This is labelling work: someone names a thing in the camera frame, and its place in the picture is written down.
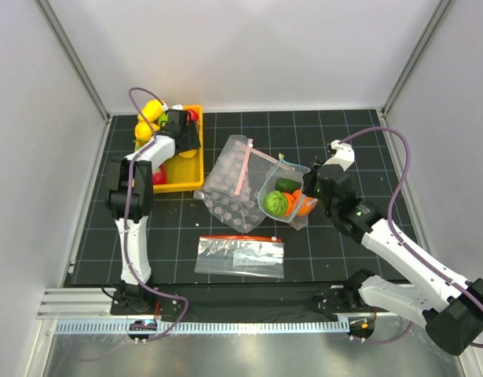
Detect large orange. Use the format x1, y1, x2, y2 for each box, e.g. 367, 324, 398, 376
283, 192, 295, 216

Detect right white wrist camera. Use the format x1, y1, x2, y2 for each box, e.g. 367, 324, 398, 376
325, 140, 355, 171

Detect pink zipper dotted bag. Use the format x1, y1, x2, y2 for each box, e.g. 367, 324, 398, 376
194, 134, 278, 233

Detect bumpy green lime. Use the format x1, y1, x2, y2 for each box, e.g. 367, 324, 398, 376
264, 190, 288, 217

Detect perforated metal rail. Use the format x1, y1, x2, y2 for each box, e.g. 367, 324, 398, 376
55, 317, 349, 335

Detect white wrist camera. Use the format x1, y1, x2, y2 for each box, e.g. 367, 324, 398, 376
161, 104, 185, 114
325, 140, 355, 171

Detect yellow lemon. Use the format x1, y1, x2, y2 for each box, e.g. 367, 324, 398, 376
178, 149, 198, 159

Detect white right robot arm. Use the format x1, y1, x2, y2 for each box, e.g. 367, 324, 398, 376
303, 161, 483, 356

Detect small orange tangerine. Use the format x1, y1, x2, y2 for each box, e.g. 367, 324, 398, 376
293, 189, 317, 217

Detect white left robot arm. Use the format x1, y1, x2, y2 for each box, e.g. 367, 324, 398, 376
105, 107, 201, 286

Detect dark green avocado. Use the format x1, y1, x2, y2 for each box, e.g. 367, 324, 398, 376
275, 178, 302, 194

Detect blue zipper clear bag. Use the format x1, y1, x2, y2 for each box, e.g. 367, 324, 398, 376
258, 154, 317, 231

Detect red pomegranate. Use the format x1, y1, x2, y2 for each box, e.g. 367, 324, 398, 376
188, 110, 199, 122

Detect green apple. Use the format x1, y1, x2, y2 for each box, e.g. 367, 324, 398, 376
157, 112, 168, 127

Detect pink dragon fruit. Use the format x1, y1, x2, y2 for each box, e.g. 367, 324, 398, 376
152, 163, 167, 185

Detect yellow mango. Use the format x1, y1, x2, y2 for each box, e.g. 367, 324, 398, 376
137, 100, 168, 123

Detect yellow starfruit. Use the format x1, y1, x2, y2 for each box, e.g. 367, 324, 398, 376
134, 122, 159, 144

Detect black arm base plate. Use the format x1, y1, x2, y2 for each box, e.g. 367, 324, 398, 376
110, 282, 382, 324

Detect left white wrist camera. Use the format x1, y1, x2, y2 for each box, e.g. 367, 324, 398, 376
161, 104, 185, 114

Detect yellow plastic fruit tray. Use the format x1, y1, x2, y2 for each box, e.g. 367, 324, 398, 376
134, 104, 204, 194

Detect red zipper clear bag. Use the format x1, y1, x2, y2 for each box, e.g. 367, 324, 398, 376
194, 236, 284, 279

